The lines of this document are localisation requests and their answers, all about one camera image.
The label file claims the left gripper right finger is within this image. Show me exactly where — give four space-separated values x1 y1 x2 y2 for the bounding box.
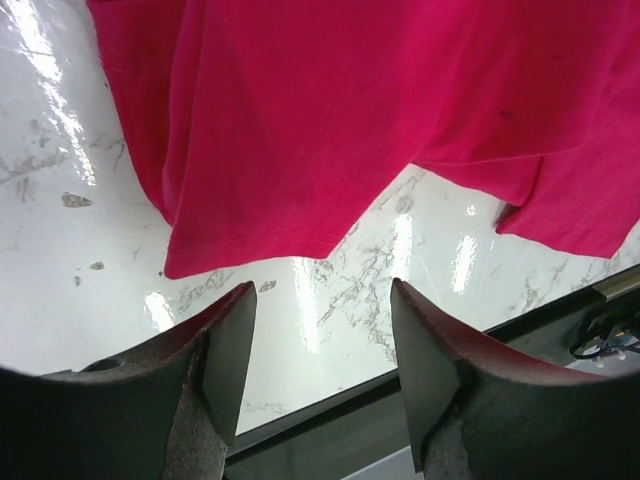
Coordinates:
390 280 639 479

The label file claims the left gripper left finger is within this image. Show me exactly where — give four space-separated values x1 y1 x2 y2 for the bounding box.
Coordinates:
1 282 257 479

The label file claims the red t-shirt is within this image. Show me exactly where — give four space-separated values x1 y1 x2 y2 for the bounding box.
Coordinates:
89 1 639 279

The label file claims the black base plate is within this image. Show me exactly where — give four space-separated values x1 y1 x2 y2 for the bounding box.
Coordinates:
226 268 639 479

